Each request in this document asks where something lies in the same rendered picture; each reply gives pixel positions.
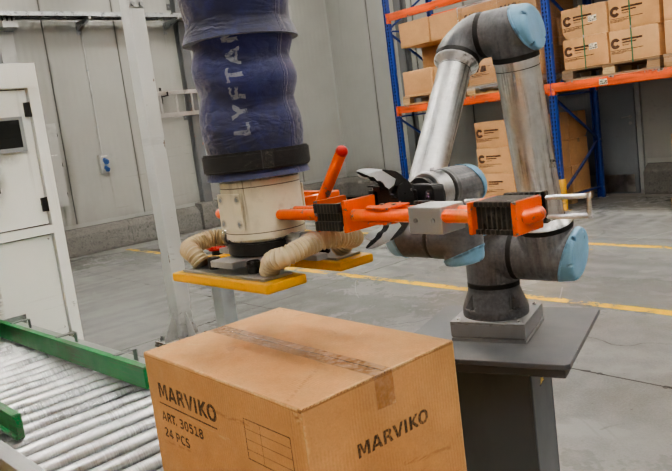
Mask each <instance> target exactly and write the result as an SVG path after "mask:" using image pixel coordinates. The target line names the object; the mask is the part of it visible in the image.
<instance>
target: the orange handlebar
mask: <svg viewBox="0 0 672 471"><path fill-rule="evenodd" d="M319 191H320V190H309V191H304V197H305V205H306V206H294V207H293V209H279V210H278V211H277V212H276V217H277V218H278V219H279V220H314V221H315V215H314V210H313V206H309V205H313V201H316V199H317V196H318V194H319ZM335 196H340V194H339V190H332V192H331V195H330V197H329V198H331V197H335ZM409 204H410V203H409V202H389V203H385V204H384V203H380V204H379V205H375V206H367V207H366V208H365V209H352V210H351V211H350V215H349V216H350V219H351V220H352V221H367V222H368V225H391V224H398V223H399V222H409V215H408V207H410V206H414V205H409ZM299 208H300V209H299ZM301 208H302V209H301ZM545 217H546V210H545V208H544V207H543V206H540V205H537V206H535V207H533V208H528V209H525V210H524V211H523V212H522V221H523V223H525V224H531V223H536V222H539V221H541V220H543V219H544V218H545ZM441 219H442V221H443V222H445V223H468V215H467V205H460V206H458V208H457V209H445V210H444V211H443V212H442V214H441Z"/></svg>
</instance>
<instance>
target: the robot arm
mask: <svg viewBox="0 0 672 471"><path fill-rule="evenodd" d="M545 36H546V31H545V26H544V22H543V19H542V17H541V15H540V13H539V11H538V10H537V9H536V8H535V7H534V6H533V5H532V4H529V3H521V4H511V5H509V6H506V7H501V8H496V9H492V10H487V11H483V12H477V13H473V14H471V15H469V16H467V17H466V18H464V19H463V20H461V21H460V22H459V23H457V24H456V25H455V26H454V27H453V28H452V29H451V30H450V31H449V32H448V33H447V34H446V35H445V37H444V38H443V39H442V41H441V42H440V44H439V46H438V48H437V50H436V54H435V57H434V64H435V66H436V67H437V68H438V69H437V73H436V77H435V80H434V84H433V88H432V92H431V96H430V99H429V103H428V107H427V111H426V114H425V118H424V122H423V126H422V130H421V133H420V137H419V141H418V145H417V149H416V152H415V156H414V160H413V164H412V167H411V171H410V175H409V179H408V180H407V179H405V178H403V176H402V175H401V174H400V173H398V172H396V171H392V170H384V169H373V168H364V169H359V170H357V171H356V173H358V174H357V175H358V176H359V177H361V178H363V179H367V180H371V181H374V182H376V183H378V184H374V185H369V186H367V187H373V188H372V190H370V191H368V194H369V195H370V194H374V196H375V205H379V204H380V203H384V204H385V203H389V202H409V203H410V204H409V205H414V204H413V201H415V200H435V201H462V202H463V205H467V204H465V203H464V200H465V199H474V198H484V196H485V195H486V192H487V180H486V177H485V175H484V174H483V172H482V171H481V170H480V169H479V168H478V167H476V166H474V165H472V164H456V165H453V166H450V167H448V165H449V161H450V157H451V153H452V148H453V144H454V140H455V136H456V132H457V128H458V124H459V120H460V116H461V112H462V108H463V104H464V99H465V95H466V91H467V87H468V83H469V79H470V76H471V75H473V74H475V73H476V72H477V70H478V67H479V63H480V62H481V61H482V60H483V59H484V58H489V57H492V62H493V66H494V67H495V72H496V78H497V83H498V89H499V94H500V100H501V105H502V111H503V117H504V122H505V128H506V133H507V139H508V144H509V150H510V155H511V161H512V166H513V172H514V178H515V183H516V189H517V192H527V191H546V190H547V191H548V195H558V194H561V190H560V184H559V177H558V171H557V165H556V159H555V153H554V146H553V140H552V134H551V128H550V122H549V115H548V109H547V103H546V97H545V91H544V84H543V78H542V72H541V66H540V60H539V56H540V52H539V50H540V49H541V48H542V47H543V46H544V45H545V41H546V38H545ZM365 239H366V240H369V241H370V242H369V244H368V245H367V246H366V249H374V248H377V247H379V246H381V245H383V244H385V243H386V246H387V248H388V250H389V251H390V253H391V254H393V255H395V256H400V257H404V258H408V257H420V258H434V259H444V263H445V265H446V266H449V267H458V266H466V273H467V284H468V290H467V294H466V298H465V301H464V305H463V314H464V316H465V317H466V318H468V319H471V320H475V321H484V322H498V321H507V320H513V319H517V318H520V317H523V316H525V315H527V314H528V313H529V303H528V300H527V298H526V296H525V294H524V292H523V290H522V288H521V286H520V280H539V281H558V282H563V281H576V280H577V279H579V278H580V277H581V275H582V274H583V272H584V270H585V267H586V264H587V259H588V252H589V246H588V243H589V241H588V235H587V232H586V230H585V229H584V228H583V227H580V226H574V222H573V219H550V222H549V223H547V224H544V227H543V228H540V229H537V230H534V231H532V232H529V233H526V234H523V235H520V236H518V237H515V236H509V235H478V234H475V235H470V234H469V225H468V223H465V228H462V229H459V230H456V231H453V232H450V233H446V234H443V235H442V234H412V233H410V225H409V222H399V223H398V224H391V225H381V226H380V227H379V228H378V229H376V230H373V231H370V232H369V233H368V234H367V235H366V236H365Z"/></svg>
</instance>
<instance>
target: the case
mask: <svg viewBox="0 0 672 471"><path fill-rule="evenodd" d="M144 358H145V364H146V370H147V376H148V382H149V388H150V394H151V400H152V406H153V411H154V417H155V423H156V429H157V435H158V441H159V447H160V453H161V458H162V464H163V470H164V471H467V467H466V458H465V449H464V439H463V430H462V421H461V412H460V403H459V394H458V384H457V375H456V366H455V357H454V348H453V341H452V340H448V339H442V338H437V337H432V336H427V335H422V334H416V333H411V332H406V331H401V330H395V329H390V328H385V327H380V326H375V325H369V324H364V323H359V322H354V321H348V320H343V319H338V318H333V317H327V316H322V315H317V314H312V313H307V312H301V311H296V310H291V309H286V308H280V307H279V308H276V309H273V310H270V311H267V312H264V313H261V314H258V315H255V316H252V317H249V318H246V319H243V320H240V321H237V322H234V323H230V324H227V325H224V326H221V327H218V328H215V329H212V330H209V331H206V332H203V333H200V334H197V335H194V336H191V337H188V338H185V339H182V340H179V341H176V342H173V343H169V344H166V345H163V346H160V347H157V348H154V349H151V350H148V351H145V352H144Z"/></svg>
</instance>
